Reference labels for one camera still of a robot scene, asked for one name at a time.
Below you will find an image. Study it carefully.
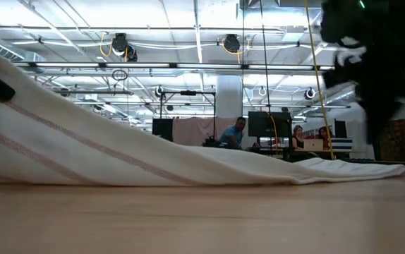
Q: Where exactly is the white striped towel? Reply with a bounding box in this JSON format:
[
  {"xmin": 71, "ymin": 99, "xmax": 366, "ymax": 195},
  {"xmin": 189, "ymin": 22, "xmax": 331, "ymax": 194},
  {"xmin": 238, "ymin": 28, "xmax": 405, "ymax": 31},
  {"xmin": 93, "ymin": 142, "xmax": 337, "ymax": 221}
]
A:
[{"xmin": 0, "ymin": 44, "xmax": 405, "ymax": 187}]

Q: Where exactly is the black desk monitor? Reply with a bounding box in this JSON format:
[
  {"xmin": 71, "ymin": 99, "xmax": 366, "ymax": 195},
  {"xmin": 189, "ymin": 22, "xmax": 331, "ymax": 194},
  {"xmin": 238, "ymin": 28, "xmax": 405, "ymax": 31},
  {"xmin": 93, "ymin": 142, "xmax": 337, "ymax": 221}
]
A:
[{"xmin": 247, "ymin": 111, "xmax": 293, "ymax": 138}]

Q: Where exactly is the white curtain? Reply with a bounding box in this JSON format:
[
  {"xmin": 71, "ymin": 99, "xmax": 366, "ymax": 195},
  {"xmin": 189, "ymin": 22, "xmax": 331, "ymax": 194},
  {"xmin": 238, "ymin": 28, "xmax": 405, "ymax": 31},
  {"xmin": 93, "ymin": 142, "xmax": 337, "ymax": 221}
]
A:
[{"xmin": 345, "ymin": 119, "xmax": 375, "ymax": 159}]

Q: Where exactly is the silver ventilation duct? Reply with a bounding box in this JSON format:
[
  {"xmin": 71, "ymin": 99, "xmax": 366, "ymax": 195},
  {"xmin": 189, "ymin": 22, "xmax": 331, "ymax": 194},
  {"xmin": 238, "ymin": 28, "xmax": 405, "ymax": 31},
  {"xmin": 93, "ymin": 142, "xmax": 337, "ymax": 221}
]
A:
[{"xmin": 0, "ymin": 33, "xmax": 47, "ymax": 64}]

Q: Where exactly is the person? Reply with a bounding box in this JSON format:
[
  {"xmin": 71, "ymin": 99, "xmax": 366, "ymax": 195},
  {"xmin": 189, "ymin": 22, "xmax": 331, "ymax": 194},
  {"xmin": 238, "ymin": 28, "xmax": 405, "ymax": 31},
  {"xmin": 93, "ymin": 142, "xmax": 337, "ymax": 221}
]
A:
[
  {"xmin": 293, "ymin": 124, "xmax": 306, "ymax": 149},
  {"xmin": 219, "ymin": 116, "xmax": 248, "ymax": 149},
  {"xmin": 317, "ymin": 126, "xmax": 332, "ymax": 149}
]

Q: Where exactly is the black cable ring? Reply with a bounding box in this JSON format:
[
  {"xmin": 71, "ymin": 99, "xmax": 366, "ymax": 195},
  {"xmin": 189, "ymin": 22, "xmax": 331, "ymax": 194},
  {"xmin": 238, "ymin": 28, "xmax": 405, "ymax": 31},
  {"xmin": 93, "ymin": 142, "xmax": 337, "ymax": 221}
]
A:
[{"xmin": 111, "ymin": 68, "xmax": 128, "ymax": 81}]

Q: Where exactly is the yellow hanging cable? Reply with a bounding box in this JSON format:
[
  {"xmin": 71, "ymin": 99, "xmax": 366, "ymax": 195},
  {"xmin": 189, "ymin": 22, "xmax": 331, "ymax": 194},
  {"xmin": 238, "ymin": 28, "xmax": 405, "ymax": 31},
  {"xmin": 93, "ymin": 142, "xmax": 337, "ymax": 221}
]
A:
[{"xmin": 304, "ymin": 0, "xmax": 336, "ymax": 160}]

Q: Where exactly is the black panel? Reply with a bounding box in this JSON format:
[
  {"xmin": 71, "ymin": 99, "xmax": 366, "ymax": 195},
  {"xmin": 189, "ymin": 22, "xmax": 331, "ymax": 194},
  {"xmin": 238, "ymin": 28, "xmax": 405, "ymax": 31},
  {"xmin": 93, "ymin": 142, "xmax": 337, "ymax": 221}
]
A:
[{"xmin": 152, "ymin": 118, "xmax": 174, "ymax": 142}]

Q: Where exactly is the black camera rig frame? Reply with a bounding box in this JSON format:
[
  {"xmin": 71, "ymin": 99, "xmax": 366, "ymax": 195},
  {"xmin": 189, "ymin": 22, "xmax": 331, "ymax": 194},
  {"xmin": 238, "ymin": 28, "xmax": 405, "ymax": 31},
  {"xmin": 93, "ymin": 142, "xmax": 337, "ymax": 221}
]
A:
[{"xmin": 159, "ymin": 90, "xmax": 217, "ymax": 130}]

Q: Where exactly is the blue white striped box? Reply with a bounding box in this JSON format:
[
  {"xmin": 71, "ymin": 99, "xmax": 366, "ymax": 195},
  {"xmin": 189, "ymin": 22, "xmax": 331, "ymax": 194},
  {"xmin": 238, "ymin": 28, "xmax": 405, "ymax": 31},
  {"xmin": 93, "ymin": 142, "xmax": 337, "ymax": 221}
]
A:
[{"xmin": 330, "ymin": 137, "xmax": 353, "ymax": 151}]

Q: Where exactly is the silver laptop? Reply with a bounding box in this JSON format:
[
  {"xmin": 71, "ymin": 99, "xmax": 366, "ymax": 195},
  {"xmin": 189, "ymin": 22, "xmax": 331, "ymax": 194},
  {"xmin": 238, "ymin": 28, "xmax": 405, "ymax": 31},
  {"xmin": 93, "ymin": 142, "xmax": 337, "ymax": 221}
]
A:
[{"xmin": 303, "ymin": 138, "xmax": 325, "ymax": 152}]

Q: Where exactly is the long ceiling light rail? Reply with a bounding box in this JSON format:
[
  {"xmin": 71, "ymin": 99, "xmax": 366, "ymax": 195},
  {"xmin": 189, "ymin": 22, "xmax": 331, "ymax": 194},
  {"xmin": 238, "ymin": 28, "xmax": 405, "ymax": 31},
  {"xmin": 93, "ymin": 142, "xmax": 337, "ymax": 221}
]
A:
[{"xmin": 11, "ymin": 61, "xmax": 334, "ymax": 71}]

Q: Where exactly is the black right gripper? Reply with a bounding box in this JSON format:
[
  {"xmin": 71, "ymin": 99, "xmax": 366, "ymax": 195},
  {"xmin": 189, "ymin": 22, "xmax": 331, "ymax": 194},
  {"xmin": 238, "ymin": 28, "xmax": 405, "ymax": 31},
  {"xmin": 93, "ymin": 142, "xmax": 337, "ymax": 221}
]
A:
[{"xmin": 320, "ymin": 0, "xmax": 405, "ymax": 145}]

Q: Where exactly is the black ceiling cable reel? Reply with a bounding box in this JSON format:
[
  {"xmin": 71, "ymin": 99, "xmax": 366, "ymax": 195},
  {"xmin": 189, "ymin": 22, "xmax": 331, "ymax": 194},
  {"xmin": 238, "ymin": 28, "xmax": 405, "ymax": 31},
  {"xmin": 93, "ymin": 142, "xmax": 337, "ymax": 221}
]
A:
[
  {"xmin": 124, "ymin": 44, "xmax": 139, "ymax": 63},
  {"xmin": 111, "ymin": 32, "xmax": 128, "ymax": 54},
  {"xmin": 222, "ymin": 33, "xmax": 241, "ymax": 54}
]

